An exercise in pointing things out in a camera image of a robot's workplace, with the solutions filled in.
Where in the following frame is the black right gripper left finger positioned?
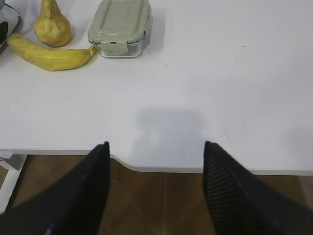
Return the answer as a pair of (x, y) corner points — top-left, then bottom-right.
(0, 141), (111, 235)

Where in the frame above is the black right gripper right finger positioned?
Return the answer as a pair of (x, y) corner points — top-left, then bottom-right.
(203, 141), (313, 235)

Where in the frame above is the yellow banana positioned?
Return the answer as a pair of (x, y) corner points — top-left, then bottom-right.
(7, 33), (98, 71)

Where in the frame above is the yellow pear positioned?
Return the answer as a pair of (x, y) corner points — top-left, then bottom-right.
(34, 0), (72, 47)

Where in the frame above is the green lid glass container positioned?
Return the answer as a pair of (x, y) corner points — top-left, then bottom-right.
(88, 0), (152, 58)

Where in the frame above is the navy blue lunch bag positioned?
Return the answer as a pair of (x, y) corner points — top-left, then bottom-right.
(0, 0), (21, 53)

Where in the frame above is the white table leg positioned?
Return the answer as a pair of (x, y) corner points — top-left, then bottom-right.
(0, 152), (27, 213)

